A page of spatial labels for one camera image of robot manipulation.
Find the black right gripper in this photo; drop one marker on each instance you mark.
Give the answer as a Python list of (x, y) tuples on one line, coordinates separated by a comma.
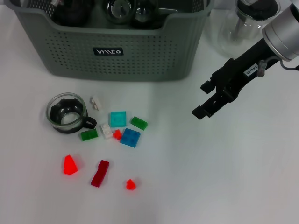
[(243, 72)]

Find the grey perforated storage basket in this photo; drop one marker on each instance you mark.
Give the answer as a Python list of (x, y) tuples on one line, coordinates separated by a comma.
[(93, 67)]

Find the clear glass teapot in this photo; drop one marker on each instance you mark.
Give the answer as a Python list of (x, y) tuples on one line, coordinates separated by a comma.
[(222, 30)]

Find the green translucent toy brick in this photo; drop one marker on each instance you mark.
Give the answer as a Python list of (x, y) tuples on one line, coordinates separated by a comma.
[(90, 135), (139, 123)]

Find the steel teapot infuser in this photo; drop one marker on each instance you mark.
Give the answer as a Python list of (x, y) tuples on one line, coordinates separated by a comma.
[(244, 29)]

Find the blue square toy plate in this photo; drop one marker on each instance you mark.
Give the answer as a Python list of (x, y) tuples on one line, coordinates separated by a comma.
[(130, 137)]

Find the cyan square toy plate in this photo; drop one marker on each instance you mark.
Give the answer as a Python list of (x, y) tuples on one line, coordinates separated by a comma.
[(118, 119)]

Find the small orange-red toy brick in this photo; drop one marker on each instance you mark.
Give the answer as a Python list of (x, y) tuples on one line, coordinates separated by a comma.
[(117, 134), (130, 185)]

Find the black teapot lid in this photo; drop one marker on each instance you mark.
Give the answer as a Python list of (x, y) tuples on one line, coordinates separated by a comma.
[(259, 11)]

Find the white flat toy plate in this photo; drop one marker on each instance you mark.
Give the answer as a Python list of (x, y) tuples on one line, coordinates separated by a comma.
[(106, 131)]

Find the white toy brick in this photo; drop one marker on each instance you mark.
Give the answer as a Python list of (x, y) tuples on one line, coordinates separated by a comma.
[(97, 102)]

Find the dark red long toy brick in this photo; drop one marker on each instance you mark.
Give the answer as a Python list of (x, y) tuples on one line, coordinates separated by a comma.
[(100, 173)]

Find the orange-red slope toy brick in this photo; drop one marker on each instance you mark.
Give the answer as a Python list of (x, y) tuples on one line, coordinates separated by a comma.
[(69, 166)]

